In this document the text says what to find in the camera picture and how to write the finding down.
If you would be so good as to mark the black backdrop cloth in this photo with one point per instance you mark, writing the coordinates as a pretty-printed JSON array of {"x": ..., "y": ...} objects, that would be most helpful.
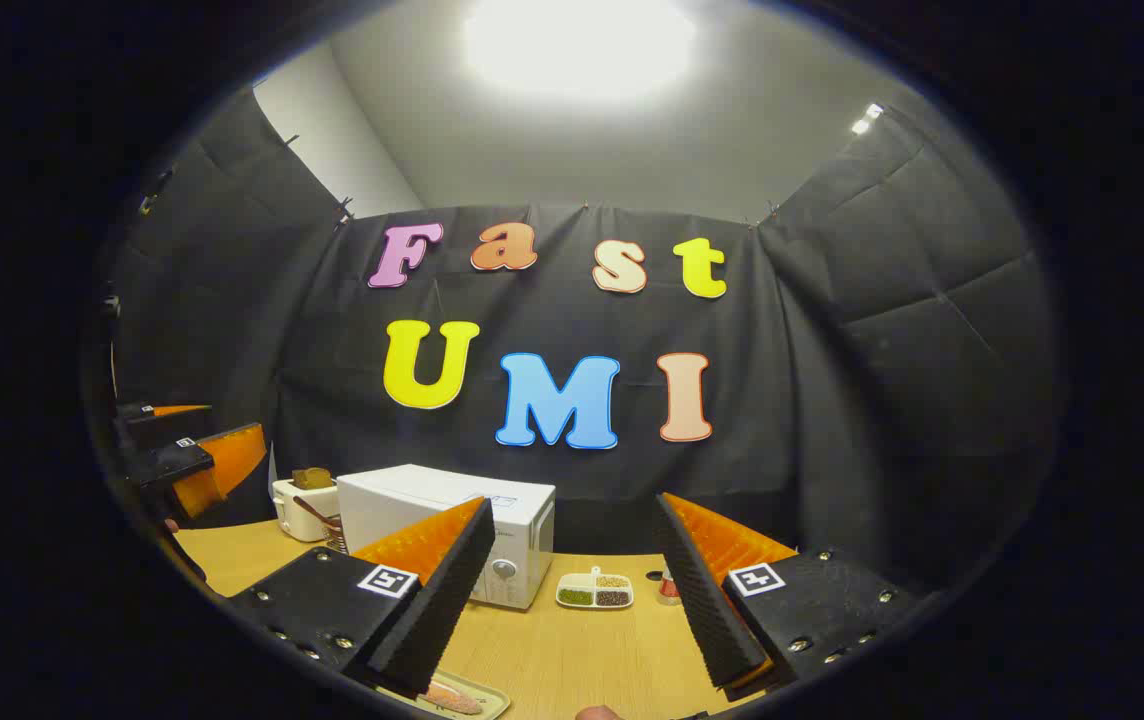
[{"x": 832, "y": 400}]

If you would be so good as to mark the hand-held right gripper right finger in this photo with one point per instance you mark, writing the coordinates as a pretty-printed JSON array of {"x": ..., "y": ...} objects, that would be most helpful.
[{"x": 702, "y": 600}]

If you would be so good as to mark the brown toast slice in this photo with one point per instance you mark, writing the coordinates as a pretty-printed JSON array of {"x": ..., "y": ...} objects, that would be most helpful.
[{"x": 312, "y": 478}]

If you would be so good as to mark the ribbed glass jar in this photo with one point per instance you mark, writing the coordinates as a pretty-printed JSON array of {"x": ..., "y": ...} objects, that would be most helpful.
[{"x": 336, "y": 538}]

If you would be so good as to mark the white toaster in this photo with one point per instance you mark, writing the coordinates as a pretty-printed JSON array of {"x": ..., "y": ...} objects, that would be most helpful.
[{"x": 297, "y": 512}]

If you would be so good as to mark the large ceiling light panel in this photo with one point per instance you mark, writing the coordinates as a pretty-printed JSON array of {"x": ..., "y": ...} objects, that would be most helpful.
[{"x": 582, "y": 45}]

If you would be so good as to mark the wooden spoon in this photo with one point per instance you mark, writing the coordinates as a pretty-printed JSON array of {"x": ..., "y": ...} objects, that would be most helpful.
[{"x": 312, "y": 511}]

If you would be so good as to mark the white divided dish of beans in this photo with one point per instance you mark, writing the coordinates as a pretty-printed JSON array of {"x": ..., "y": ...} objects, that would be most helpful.
[{"x": 594, "y": 592}]

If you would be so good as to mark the white microwave oven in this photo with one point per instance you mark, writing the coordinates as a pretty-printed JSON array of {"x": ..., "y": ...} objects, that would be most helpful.
[{"x": 412, "y": 500}]

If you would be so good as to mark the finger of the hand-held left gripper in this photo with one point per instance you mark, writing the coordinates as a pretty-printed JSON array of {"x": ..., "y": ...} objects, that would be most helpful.
[
  {"x": 157, "y": 428},
  {"x": 222, "y": 465}
]

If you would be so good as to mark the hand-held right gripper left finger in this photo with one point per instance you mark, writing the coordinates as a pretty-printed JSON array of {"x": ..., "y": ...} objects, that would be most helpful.
[{"x": 442, "y": 600}]

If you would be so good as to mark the small ceiling light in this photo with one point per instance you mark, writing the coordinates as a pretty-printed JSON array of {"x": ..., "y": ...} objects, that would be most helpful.
[{"x": 867, "y": 118}]

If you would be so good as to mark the clear red label water bottle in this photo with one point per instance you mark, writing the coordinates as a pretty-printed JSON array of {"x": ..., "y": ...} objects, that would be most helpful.
[{"x": 669, "y": 592}]

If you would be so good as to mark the white patterned plate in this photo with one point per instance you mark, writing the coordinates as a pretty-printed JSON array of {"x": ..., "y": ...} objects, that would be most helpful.
[{"x": 487, "y": 700}]

